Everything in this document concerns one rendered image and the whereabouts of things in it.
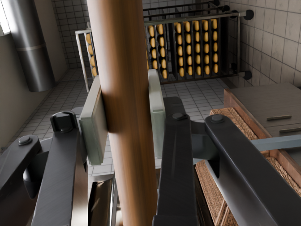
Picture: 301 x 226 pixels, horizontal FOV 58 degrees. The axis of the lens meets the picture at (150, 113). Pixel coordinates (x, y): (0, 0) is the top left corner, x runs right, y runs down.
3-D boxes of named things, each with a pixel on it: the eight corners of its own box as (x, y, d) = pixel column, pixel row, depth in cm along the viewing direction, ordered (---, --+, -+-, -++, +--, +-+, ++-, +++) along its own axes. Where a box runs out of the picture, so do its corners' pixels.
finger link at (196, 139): (168, 140, 12) (234, 133, 12) (161, 97, 17) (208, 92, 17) (170, 166, 13) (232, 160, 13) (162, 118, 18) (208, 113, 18)
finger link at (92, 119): (103, 165, 15) (89, 167, 15) (111, 110, 21) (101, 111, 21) (92, 117, 14) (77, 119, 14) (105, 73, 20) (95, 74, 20)
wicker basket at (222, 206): (263, 223, 154) (214, 229, 153) (231, 164, 205) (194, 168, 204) (270, 151, 133) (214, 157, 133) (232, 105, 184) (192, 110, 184)
